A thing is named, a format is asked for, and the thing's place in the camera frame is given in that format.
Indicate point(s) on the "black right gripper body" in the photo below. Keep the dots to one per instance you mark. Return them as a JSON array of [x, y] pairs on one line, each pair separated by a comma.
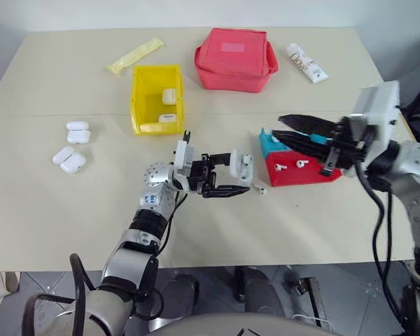
[[350, 147]]

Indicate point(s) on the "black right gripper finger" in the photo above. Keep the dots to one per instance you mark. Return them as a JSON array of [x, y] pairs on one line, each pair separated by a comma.
[[304, 145], [311, 125]]

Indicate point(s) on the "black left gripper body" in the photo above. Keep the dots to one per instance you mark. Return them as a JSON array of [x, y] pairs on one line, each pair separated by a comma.
[[202, 175]]

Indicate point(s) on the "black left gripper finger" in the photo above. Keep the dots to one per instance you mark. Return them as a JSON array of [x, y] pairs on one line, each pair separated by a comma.
[[221, 159], [227, 190]]

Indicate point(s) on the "white earbud case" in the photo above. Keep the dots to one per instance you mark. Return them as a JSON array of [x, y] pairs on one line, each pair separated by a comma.
[[167, 118], [77, 134], [241, 175], [168, 96], [70, 161]]

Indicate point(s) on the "white earbud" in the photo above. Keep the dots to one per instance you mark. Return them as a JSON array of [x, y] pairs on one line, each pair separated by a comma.
[[280, 167], [301, 163], [260, 189], [274, 140]]

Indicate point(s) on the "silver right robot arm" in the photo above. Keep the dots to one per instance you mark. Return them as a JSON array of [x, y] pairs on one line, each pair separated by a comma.
[[416, 182]]

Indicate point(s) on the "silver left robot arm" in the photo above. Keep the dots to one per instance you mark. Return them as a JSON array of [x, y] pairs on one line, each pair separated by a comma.
[[133, 259]]

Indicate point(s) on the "closed white earbud case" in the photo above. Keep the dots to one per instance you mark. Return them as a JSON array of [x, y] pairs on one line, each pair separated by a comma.
[[167, 118], [168, 96]]

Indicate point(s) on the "yellow plastic bin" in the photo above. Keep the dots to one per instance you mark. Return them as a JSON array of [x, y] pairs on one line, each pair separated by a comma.
[[140, 112]]

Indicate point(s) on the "red plastic tray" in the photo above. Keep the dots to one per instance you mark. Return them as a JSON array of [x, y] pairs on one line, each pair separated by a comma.
[[297, 176]]

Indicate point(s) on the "white cream tube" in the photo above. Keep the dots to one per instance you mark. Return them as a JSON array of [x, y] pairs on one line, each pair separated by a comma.
[[308, 63]]

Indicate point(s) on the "red fabric pouch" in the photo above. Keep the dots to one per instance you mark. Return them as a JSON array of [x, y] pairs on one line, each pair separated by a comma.
[[236, 66]]

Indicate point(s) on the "pale yellow sachet packet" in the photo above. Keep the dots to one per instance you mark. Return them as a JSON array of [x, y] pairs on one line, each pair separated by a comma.
[[136, 56]]

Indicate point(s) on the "grey robot torso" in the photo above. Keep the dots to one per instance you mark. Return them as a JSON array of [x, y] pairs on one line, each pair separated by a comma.
[[213, 325]]

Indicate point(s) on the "wooden table leg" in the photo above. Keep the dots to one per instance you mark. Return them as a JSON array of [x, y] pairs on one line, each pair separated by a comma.
[[13, 281]]

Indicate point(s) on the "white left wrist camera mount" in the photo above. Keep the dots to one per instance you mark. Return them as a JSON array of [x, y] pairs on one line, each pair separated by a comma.
[[185, 157]]

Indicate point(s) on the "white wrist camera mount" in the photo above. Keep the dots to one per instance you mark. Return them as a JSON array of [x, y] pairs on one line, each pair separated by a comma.
[[378, 105], [185, 157]]

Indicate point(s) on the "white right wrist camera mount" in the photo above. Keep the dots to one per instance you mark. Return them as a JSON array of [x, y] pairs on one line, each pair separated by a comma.
[[378, 105]]

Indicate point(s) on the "dark metal floor frame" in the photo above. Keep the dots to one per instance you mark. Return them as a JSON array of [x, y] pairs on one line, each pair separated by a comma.
[[308, 297]]

